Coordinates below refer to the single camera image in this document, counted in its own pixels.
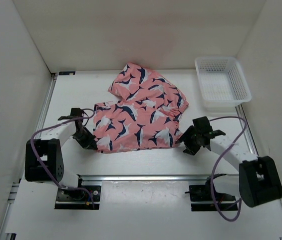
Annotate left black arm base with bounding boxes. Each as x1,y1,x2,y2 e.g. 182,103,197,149
54,178,101,211

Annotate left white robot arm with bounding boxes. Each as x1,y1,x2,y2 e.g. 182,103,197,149
24,108,97,200

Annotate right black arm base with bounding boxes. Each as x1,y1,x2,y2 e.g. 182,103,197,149
184,175,239,213

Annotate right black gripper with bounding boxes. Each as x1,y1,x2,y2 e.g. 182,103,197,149
175,125,202,156

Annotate aluminium frame rail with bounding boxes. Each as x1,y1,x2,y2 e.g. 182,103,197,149
79,174,239,183

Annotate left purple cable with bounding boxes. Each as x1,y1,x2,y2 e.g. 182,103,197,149
30,108,96,210

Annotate pink shark print shorts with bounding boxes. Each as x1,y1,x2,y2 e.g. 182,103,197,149
93,62,189,154

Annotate white perforated plastic basket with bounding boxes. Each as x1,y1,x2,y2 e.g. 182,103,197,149
195,56,252,110

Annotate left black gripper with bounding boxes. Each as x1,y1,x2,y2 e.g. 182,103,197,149
72,126,97,151

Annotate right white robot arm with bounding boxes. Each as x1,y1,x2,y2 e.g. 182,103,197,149
177,116,282,208

